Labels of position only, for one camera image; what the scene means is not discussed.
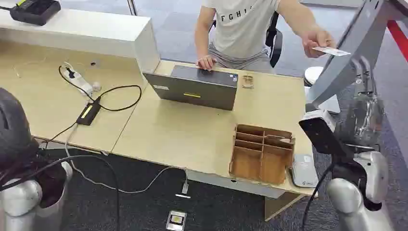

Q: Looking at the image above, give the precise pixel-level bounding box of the grey laptop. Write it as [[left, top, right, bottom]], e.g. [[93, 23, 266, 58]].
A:
[[142, 64, 239, 111]]

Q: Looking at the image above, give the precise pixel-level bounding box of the small wooden card holder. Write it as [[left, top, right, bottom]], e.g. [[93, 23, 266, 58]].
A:
[[242, 74, 255, 90]]

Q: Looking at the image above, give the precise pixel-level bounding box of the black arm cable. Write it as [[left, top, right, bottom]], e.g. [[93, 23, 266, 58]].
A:
[[301, 162, 334, 231], [0, 154, 121, 231]]

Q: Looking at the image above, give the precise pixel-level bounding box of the person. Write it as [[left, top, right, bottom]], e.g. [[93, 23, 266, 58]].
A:
[[194, 0, 337, 75]]

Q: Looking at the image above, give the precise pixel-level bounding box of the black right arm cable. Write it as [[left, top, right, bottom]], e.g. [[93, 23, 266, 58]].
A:
[[301, 162, 334, 231]]

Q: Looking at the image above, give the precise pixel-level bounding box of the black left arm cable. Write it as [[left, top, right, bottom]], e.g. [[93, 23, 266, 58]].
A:
[[0, 154, 121, 231]]

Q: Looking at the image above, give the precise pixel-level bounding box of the white power strip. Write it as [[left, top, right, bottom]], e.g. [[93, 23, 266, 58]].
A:
[[60, 62, 102, 96]]

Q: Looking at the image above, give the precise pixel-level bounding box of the white card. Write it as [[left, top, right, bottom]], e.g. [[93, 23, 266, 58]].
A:
[[312, 46, 352, 57]]

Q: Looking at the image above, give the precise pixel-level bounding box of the wooden card box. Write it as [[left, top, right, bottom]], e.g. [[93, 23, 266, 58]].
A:
[[229, 123, 296, 186]]

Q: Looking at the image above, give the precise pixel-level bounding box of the person's left hand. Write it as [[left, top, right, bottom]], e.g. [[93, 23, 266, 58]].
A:
[[301, 28, 337, 59]]

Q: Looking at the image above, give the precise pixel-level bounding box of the thin white wire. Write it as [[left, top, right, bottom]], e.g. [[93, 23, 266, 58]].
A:
[[12, 56, 49, 79]]

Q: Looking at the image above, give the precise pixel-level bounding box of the person's right hand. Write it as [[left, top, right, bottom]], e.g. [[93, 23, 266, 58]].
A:
[[196, 55, 217, 71]]

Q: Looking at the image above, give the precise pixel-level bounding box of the black power adapter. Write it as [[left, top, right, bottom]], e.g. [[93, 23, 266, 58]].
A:
[[76, 101, 102, 126]]

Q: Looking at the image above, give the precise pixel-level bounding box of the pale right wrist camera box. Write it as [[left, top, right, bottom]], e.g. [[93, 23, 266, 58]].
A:
[[298, 109, 346, 157]]

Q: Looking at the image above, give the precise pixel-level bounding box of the grey cable with white plug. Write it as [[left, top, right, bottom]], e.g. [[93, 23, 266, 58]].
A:
[[64, 123, 192, 199]]

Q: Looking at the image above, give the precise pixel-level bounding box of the white round stool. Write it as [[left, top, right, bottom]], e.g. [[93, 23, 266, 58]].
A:
[[304, 66, 325, 87]]

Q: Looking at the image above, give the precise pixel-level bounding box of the grey kiosk screen stand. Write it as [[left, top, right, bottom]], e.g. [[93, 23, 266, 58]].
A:
[[305, 0, 408, 115]]

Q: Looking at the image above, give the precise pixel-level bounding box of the red bar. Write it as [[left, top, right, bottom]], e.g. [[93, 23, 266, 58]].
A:
[[386, 20, 408, 63]]

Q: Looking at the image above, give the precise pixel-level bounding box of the white counter block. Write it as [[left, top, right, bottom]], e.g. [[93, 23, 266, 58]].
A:
[[0, 8, 161, 74]]

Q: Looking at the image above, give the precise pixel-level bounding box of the black desktop device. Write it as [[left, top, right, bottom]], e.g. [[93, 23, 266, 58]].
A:
[[9, 0, 62, 26]]

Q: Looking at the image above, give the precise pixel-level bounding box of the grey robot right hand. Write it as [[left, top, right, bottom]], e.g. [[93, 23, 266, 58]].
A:
[[334, 56, 386, 150]]

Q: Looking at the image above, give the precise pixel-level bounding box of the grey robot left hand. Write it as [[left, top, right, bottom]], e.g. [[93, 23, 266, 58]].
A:
[[0, 88, 40, 171]]

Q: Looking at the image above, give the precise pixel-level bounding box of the black power cable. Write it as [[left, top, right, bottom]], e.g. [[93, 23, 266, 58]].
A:
[[58, 65, 143, 112]]

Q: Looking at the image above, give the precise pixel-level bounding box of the silver device on floor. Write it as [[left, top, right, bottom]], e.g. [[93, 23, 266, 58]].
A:
[[165, 209, 188, 231]]

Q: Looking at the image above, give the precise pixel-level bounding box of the metal pole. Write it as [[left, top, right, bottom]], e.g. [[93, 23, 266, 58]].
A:
[[126, 0, 138, 16]]

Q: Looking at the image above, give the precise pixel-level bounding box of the pale grey card reader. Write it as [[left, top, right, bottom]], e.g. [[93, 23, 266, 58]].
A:
[[291, 154, 319, 189]]

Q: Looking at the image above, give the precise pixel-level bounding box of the black office chair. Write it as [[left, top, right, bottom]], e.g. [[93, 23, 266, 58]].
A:
[[265, 11, 284, 68]]

